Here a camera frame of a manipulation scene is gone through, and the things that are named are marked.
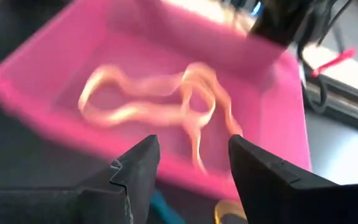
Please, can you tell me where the black aluminium frame rail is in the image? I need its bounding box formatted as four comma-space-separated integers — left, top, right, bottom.
303, 73, 358, 136

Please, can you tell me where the black cable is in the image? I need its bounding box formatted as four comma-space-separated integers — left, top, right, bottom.
296, 30, 328, 114
317, 0, 354, 47

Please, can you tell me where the yellow rubber band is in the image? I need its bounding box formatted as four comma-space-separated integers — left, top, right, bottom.
213, 198, 248, 224

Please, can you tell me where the blue rubber band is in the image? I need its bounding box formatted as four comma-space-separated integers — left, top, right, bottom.
149, 189, 186, 224

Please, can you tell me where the red zip tie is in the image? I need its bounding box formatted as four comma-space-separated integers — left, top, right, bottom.
311, 47, 357, 78

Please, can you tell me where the pink plastic basket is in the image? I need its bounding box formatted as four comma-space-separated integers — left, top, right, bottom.
0, 0, 313, 202

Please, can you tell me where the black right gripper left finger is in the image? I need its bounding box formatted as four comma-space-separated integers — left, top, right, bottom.
0, 134, 162, 224

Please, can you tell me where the wide beige rubber band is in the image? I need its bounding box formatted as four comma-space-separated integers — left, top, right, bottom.
178, 61, 244, 177
78, 63, 189, 128

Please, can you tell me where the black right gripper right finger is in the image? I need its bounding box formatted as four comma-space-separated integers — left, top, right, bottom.
227, 134, 358, 224

